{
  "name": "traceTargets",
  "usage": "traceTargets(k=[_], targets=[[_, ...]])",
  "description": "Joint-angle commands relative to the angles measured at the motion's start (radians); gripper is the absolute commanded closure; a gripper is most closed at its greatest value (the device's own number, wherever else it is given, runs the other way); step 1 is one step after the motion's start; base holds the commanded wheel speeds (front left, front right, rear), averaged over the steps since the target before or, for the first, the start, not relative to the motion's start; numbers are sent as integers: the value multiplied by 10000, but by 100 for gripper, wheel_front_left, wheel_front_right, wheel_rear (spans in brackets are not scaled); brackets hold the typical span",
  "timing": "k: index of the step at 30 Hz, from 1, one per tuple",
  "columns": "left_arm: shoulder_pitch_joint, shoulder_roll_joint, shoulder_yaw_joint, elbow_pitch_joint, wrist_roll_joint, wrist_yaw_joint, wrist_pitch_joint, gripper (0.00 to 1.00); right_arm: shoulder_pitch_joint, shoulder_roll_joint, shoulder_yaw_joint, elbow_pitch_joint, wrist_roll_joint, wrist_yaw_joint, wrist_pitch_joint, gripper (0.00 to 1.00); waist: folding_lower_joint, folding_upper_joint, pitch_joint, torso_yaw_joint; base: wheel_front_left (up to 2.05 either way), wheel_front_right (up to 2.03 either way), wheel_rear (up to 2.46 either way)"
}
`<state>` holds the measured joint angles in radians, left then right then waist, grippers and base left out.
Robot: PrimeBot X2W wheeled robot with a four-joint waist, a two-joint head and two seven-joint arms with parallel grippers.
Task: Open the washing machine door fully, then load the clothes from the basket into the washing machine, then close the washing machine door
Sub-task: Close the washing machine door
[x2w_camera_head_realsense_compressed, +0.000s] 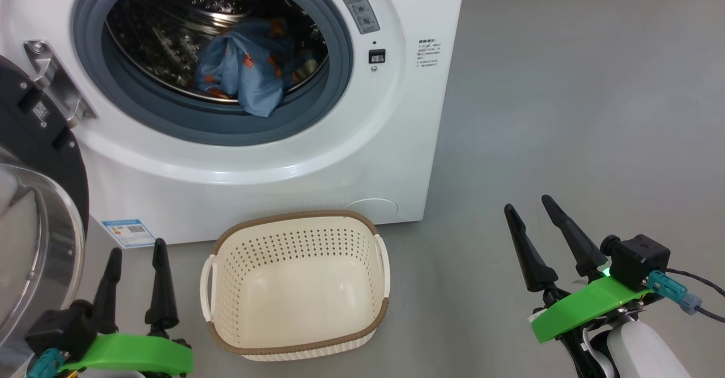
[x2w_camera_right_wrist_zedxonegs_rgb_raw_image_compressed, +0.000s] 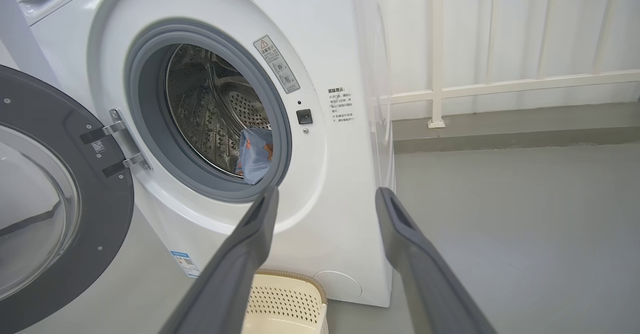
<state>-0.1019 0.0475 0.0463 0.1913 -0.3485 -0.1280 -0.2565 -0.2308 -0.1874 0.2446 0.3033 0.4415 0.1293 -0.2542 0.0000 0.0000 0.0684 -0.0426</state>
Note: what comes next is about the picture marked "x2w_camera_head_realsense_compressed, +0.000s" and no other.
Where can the metal door hinge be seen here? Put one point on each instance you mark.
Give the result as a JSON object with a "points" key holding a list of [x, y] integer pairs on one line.
{"points": [[59, 83]]}

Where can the cream perforated laundry basket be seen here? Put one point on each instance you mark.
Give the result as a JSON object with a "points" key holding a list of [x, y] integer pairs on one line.
{"points": [[294, 298]]}

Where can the steel washer drum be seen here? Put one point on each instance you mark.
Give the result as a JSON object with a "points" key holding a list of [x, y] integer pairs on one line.
{"points": [[158, 32]]}

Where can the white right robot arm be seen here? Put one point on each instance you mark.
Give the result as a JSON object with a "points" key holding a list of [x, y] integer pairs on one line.
{"points": [[640, 349]]}

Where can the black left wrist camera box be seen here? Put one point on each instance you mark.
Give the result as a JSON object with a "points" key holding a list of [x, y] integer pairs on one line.
{"points": [[59, 330]]}

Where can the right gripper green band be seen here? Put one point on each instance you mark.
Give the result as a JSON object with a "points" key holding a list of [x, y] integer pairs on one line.
{"points": [[583, 310]]}

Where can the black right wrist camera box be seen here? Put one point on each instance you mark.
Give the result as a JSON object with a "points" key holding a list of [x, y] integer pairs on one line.
{"points": [[637, 262]]}

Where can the round white filter cover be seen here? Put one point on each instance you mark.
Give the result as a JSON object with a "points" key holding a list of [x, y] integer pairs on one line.
{"points": [[371, 209]]}

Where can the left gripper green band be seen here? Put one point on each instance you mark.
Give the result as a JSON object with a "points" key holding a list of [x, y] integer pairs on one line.
{"points": [[136, 355]]}

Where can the black round glass washer door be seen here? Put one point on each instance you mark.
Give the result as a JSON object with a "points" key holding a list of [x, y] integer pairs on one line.
{"points": [[39, 208]]}

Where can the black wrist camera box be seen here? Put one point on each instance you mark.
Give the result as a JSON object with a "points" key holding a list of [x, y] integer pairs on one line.
{"points": [[637, 262], [59, 330]]}

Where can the grey rubber door gasket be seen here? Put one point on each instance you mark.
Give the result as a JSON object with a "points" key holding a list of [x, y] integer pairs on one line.
{"points": [[334, 77]]}

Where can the blue fox-print garment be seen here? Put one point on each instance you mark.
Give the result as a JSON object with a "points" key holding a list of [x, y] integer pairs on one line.
{"points": [[249, 72]]}

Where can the blue energy label sticker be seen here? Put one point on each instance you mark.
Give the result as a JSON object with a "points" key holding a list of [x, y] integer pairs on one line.
{"points": [[128, 233]]}

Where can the white front-load washing machine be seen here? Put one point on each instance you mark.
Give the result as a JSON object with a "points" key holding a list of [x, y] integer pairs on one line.
{"points": [[255, 179]]}

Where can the grey warning sticker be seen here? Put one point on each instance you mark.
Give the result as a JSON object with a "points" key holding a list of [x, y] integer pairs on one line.
{"points": [[357, 5]]}

